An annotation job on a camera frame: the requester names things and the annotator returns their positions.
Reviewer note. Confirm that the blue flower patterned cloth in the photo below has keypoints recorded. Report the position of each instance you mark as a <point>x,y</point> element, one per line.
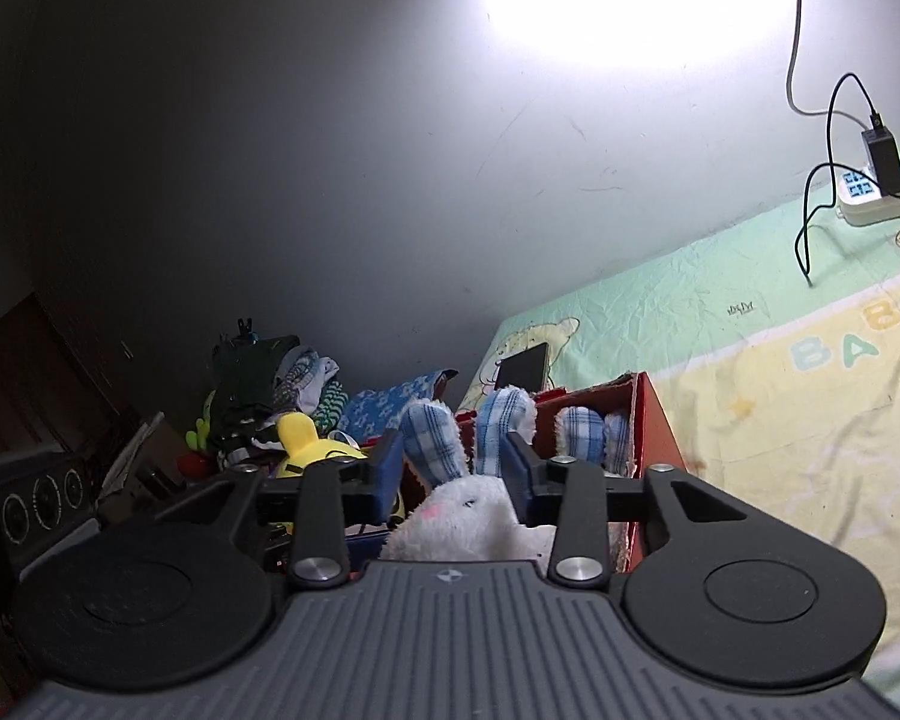
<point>375,409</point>

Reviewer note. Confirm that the black smartphone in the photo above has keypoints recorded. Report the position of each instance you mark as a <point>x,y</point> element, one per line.
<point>523,367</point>

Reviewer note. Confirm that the black charger adapter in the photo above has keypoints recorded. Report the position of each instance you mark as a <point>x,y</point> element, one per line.
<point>885,161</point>

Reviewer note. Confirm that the dark wooden cabinet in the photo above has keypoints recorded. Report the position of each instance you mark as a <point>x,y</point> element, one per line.
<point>45,390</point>

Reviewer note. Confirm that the red cardboard box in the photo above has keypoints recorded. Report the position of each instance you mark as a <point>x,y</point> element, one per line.
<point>656,435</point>

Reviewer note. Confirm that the small green toy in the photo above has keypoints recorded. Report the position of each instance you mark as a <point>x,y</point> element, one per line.
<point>201,424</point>

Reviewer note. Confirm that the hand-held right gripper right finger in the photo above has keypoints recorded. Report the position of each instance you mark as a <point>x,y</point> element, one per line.
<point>514,472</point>

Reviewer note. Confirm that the pile of folded clothes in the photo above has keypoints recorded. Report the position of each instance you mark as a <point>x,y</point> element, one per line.
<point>247,382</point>

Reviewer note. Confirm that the white power strip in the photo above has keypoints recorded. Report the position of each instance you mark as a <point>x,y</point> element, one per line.
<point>870,206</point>

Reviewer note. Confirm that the yellow tiger plush toy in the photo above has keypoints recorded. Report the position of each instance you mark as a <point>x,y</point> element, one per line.
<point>304,450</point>

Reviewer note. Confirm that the white rabbit plush toy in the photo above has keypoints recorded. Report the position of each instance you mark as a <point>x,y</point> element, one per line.
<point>465,517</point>

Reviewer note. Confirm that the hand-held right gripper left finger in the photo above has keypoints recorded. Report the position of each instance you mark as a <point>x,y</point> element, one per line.
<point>386,472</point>

